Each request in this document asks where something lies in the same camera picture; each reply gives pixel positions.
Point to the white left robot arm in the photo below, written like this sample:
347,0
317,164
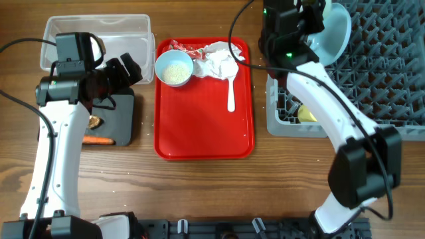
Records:
51,208

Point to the grey dishwasher rack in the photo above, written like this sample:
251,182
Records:
382,68

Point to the orange carrot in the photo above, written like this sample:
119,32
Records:
95,140

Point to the yellow cup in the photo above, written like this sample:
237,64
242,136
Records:
304,115

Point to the red snack wrapper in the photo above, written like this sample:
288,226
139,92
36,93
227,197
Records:
194,53

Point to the white napkin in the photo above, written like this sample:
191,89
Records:
218,62

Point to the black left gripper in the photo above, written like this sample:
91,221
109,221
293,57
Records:
123,80

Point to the light blue plate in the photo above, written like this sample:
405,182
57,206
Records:
330,43

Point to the clear plastic bin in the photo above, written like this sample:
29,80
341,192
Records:
120,33

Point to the brown mushroom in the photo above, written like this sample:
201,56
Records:
94,122

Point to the white plastic spoon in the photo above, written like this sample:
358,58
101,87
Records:
231,106

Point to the light blue rice bowl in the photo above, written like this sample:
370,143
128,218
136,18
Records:
174,68

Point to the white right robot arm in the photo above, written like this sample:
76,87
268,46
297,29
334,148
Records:
367,164

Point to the black plastic tray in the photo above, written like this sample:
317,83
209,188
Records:
119,116

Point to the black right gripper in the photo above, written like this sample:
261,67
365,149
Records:
312,11

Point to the red serving tray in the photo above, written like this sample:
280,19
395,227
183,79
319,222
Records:
192,122

